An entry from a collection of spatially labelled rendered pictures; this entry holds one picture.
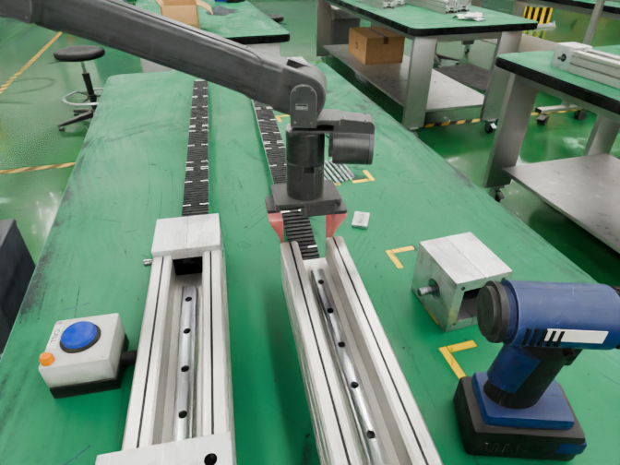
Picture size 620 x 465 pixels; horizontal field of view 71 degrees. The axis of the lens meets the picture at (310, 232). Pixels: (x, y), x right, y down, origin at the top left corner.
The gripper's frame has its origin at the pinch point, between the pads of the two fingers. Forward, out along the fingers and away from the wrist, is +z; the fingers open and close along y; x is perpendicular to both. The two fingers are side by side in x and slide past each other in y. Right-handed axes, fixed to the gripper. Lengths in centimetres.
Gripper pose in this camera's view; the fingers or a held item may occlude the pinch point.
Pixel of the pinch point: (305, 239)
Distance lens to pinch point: 72.6
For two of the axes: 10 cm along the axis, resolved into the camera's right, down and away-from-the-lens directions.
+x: -2.0, -5.6, 8.1
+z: 0.0, 8.2, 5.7
